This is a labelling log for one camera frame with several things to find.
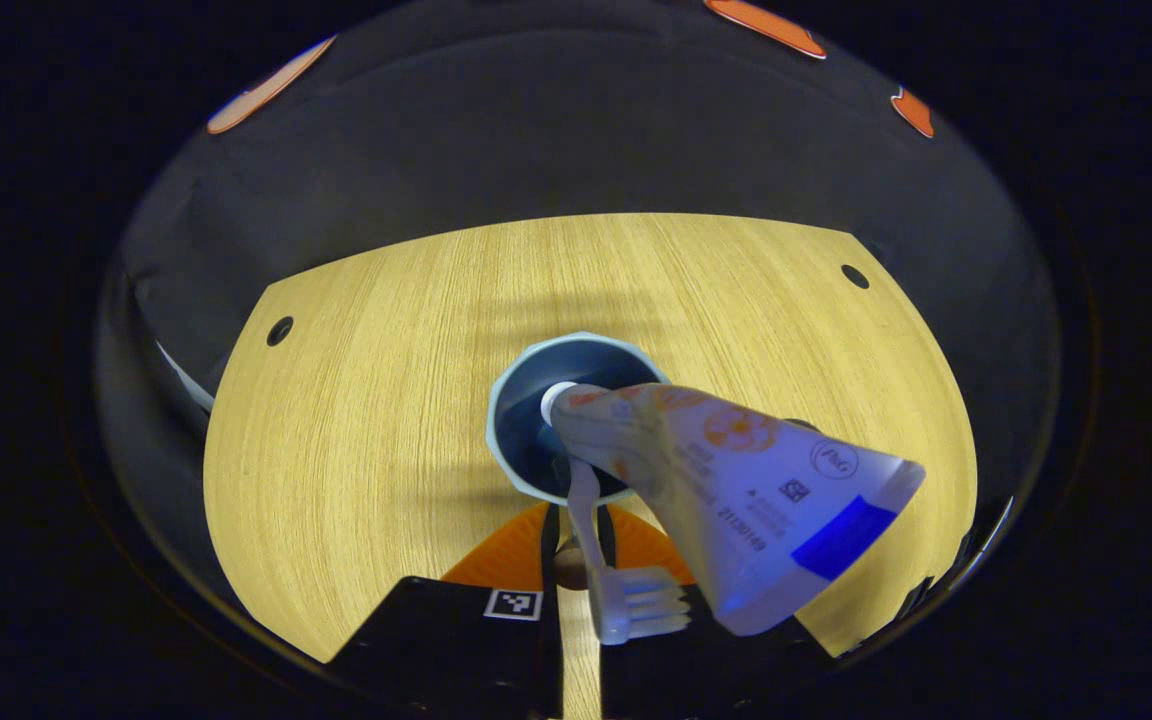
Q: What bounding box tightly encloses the wooden desktop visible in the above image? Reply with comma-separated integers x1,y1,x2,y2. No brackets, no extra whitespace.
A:
203,212,978,720

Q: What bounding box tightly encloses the white toothbrush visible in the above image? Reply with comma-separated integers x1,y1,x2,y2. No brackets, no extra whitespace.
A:
565,458,693,647

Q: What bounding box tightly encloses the blue cup with wooden handle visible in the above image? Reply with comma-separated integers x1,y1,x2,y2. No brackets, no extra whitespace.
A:
485,331,673,593

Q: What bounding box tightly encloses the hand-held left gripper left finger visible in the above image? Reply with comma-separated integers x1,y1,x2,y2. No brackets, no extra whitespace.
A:
329,502,566,720

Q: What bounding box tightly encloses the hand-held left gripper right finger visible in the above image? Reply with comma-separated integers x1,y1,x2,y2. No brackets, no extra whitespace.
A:
600,503,839,720

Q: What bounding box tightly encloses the white toothpaste tube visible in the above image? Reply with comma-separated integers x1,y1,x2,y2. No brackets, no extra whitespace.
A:
540,381,928,638

